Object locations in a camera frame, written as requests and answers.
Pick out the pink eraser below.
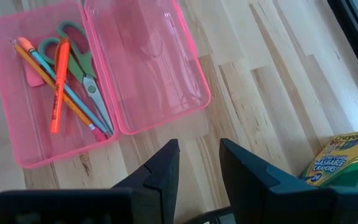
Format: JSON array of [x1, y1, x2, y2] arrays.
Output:
[[22, 58, 45, 88]]

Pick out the orange highlighter pen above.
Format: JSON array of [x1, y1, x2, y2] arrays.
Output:
[[48, 37, 71, 134]]

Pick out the yellow pencil with pink eraser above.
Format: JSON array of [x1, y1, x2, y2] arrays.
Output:
[[11, 42, 108, 142]]

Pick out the pink translucent pencil case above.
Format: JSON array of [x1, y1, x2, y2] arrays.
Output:
[[0, 0, 213, 169]]

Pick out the black metal table frame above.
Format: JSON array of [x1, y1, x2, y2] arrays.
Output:
[[327, 0, 358, 96]]

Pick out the green handled scissors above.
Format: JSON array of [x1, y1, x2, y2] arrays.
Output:
[[37, 20, 115, 136]]

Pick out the black calculator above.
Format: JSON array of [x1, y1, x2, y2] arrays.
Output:
[[185, 205, 237, 224]]

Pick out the yellow green crayon box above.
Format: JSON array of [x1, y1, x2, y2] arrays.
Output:
[[300, 129, 358, 188]]

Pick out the teal pencil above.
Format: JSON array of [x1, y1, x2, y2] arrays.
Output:
[[17, 36, 114, 136]]

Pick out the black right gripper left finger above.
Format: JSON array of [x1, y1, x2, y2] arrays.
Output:
[[110, 138, 181, 224]]

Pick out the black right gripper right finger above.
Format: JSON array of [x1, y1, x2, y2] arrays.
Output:
[[218, 138, 338, 224]]

